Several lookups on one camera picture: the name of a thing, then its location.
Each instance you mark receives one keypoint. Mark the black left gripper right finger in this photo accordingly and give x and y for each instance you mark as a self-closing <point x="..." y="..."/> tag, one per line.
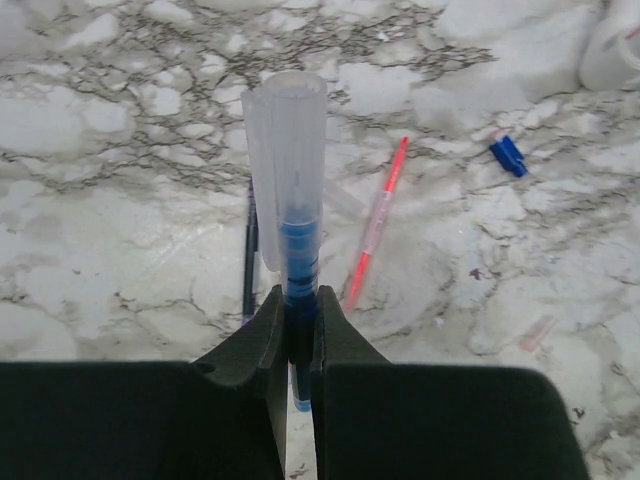
<point x="374" y="419"/>

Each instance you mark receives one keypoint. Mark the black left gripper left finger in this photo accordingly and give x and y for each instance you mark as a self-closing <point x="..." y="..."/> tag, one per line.
<point x="222" y="416"/>

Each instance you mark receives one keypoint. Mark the blue gel pen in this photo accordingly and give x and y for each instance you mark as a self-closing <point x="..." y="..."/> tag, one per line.
<point x="299" y="240"/>

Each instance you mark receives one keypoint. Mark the clear gel pen cap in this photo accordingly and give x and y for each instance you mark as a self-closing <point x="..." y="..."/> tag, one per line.
<point x="285" y="123"/>

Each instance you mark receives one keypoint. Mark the small pink pen cap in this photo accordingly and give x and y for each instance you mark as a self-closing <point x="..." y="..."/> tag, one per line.
<point x="536" y="333"/>

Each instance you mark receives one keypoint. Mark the purple gel pen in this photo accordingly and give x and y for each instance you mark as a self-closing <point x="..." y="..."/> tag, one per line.
<point x="251" y="250"/>

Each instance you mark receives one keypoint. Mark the red pen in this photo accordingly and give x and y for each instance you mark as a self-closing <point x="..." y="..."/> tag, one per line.
<point x="373" y="232"/>

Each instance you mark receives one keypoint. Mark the blue marker cap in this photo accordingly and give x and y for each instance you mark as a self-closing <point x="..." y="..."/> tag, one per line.
<point x="507" y="154"/>

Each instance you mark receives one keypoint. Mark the white PVC pipe frame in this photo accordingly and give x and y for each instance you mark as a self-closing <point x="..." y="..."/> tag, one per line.
<point x="611" y="58"/>

